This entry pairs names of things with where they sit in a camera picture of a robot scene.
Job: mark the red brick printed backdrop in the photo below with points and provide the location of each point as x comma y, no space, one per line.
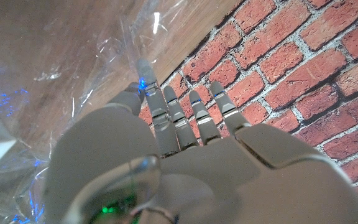
291,62

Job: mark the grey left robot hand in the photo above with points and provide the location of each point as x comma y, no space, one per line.
197,174

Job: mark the clear cellophane sheet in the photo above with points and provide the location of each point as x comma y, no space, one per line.
42,62

